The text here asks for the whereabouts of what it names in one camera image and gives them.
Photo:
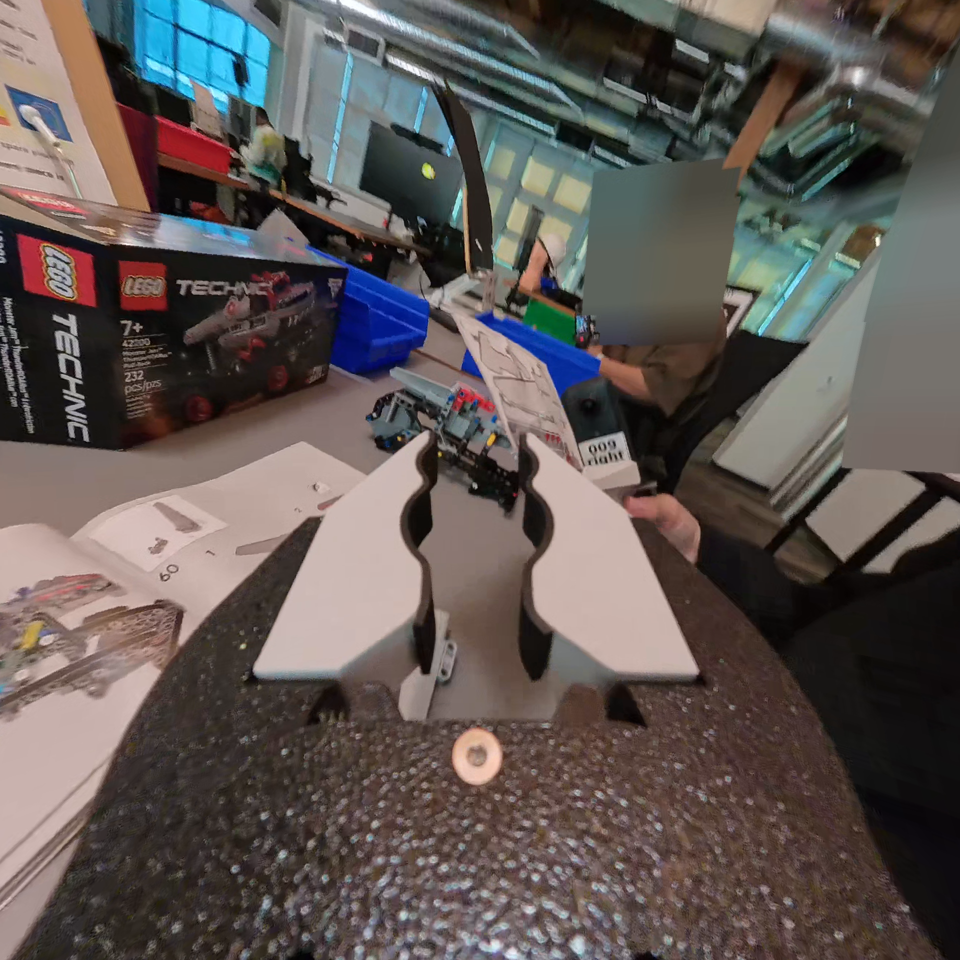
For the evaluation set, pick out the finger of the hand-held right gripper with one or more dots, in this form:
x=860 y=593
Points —
x=622 y=474

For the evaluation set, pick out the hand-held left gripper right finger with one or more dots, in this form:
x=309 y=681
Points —
x=600 y=592

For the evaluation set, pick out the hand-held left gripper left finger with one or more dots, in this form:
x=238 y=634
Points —
x=352 y=585

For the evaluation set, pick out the sticker sheet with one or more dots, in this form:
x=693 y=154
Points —
x=517 y=375

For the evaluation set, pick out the grey toy brick connector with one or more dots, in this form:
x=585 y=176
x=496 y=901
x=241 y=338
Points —
x=450 y=660

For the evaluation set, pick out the person's right forearm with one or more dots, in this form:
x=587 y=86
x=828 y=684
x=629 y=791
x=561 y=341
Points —
x=750 y=585

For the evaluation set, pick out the grey desk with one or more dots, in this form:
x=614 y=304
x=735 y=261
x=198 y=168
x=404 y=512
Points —
x=472 y=600

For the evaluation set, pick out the person's right hand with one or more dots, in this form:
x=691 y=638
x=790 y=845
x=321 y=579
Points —
x=671 y=525

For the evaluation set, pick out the blue plastic bin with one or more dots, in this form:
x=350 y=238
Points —
x=570 y=360
x=382 y=322

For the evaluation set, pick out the green bin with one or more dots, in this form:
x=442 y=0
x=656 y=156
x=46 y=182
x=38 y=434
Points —
x=547 y=311

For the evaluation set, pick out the partly built toy vehicle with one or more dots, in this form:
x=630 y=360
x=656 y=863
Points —
x=450 y=420

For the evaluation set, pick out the board on white stand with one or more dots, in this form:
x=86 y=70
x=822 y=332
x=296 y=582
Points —
x=472 y=187

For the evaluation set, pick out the open instruction booklet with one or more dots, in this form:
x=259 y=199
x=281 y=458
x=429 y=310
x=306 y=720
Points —
x=75 y=675

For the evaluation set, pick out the black monitor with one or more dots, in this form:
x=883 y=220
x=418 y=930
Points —
x=405 y=176

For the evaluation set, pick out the black toy set box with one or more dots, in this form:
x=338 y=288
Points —
x=150 y=337

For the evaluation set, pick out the person's torso in black top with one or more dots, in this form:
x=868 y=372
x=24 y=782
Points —
x=900 y=712

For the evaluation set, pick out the long wooden table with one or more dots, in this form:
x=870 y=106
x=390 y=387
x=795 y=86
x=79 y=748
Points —
x=300 y=206

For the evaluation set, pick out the red bin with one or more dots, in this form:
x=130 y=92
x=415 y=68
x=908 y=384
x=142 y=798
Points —
x=195 y=146

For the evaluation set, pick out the white poster board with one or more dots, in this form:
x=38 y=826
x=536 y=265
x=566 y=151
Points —
x=45 y=60

